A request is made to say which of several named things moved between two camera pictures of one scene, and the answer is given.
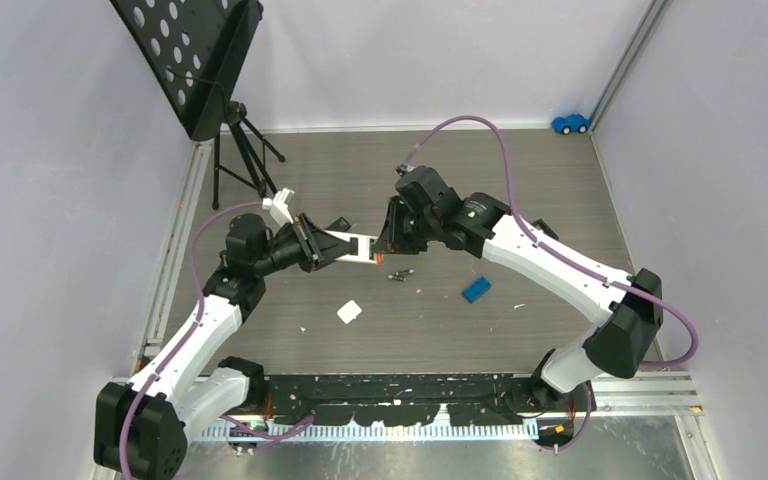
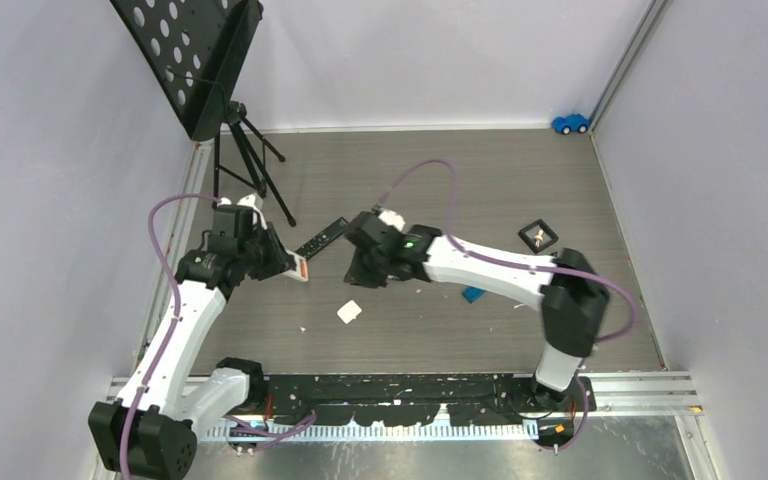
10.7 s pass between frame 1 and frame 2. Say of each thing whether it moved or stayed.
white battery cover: stayed
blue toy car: stayed
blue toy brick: stayed
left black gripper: moved
